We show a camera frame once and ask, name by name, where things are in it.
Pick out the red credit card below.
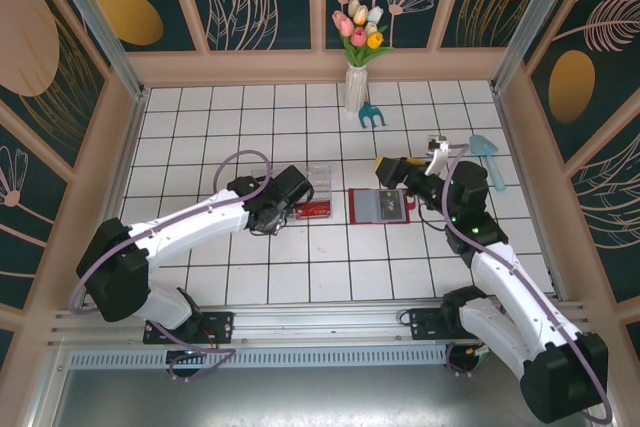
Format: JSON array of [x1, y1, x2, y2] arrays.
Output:
[[293, 201, 335, 222]]

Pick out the red card holder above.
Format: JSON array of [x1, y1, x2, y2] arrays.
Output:
[[347, 187, 417, 226]]

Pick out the grey credit card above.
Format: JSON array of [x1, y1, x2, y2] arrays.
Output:
[[374, 190, 406, 223]]

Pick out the clear plastic organizer box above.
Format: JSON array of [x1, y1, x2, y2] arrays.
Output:
[[304, 163, 336, 206]]

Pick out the teal hand rake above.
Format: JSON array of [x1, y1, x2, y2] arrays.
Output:
[[357, 101, 388, 130]]

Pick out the light blue plastic shovel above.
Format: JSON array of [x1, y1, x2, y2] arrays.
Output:
[[468, 134, 507, 193]]

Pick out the white ribbed vase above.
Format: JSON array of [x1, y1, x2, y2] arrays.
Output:
[[344, 62, 370, 114]]

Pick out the pastel tulip bouquet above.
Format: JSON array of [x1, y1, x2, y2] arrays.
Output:
[[331, 0, 397, 69]]

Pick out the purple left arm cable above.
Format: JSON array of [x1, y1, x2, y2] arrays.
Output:
[[68, 149, 276, 384]]

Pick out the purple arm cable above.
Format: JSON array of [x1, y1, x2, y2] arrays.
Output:
[[68, 149, 276, 384], [438, 142, 614, 424]]

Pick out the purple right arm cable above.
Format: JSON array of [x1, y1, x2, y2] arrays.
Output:
[[438, 142, 614, 424]]

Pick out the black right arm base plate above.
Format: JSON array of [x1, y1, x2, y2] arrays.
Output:
[[408, 305, 466, 344]]

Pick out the aluminium mounting rail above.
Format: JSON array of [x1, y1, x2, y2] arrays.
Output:
[[47, 300, 595, 349]]

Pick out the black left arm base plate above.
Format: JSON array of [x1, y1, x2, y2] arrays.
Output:
[[143, 310, 236, 346]]

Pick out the slotted grey cable duct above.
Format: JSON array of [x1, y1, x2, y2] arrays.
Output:
[[67, 345, 450, 369]]

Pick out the aluminium frame post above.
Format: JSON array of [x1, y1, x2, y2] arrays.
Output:
[[39, 0, 152, 101], [489, 0, 585, 94]]

